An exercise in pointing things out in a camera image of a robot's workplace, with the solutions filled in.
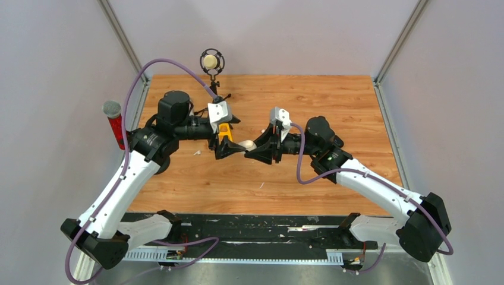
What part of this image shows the black tripod stand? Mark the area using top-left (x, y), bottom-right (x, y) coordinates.
top-left (210, 75), bottom-right (232, 104)

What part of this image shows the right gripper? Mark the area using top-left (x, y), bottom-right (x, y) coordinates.
top-left (244, 124), bottom-right (318, 165)

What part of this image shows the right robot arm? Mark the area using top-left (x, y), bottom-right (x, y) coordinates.
top-left (240, 116), bottom-right (454, 262)

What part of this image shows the yellow green triangle toy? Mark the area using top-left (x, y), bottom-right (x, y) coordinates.
top-left (218, 123), bottom-right (234, 142)

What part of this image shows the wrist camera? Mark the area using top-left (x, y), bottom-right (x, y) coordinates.
top-left (207, 101), bottom-right (233, 134)
top-left (270, 106), bottom-right (292, 143)

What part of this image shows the red glitter microphone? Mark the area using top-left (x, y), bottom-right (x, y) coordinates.
top-left (102, 100), bottom-right (130, 150)

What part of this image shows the white earbud case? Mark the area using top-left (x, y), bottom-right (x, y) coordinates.
top-left (238, 140), bottom-right (257, 151)

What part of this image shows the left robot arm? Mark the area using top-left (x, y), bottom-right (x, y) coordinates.
top-left (61, 91), bottom-right (244, 270)

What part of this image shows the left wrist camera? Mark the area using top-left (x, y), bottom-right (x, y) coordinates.
top-left (207, 101), bottom-right (233, 134)

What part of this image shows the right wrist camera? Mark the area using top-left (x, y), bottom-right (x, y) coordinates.
top-left (270, 106), bottom-right (292, 143)

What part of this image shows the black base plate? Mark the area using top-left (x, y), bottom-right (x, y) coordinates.
top-left (122, 213), bottom-right (379, 261)

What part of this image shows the cream microphone in shockmount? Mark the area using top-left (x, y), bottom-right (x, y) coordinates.
top-left (200, 48), bottom-right (225, 75)

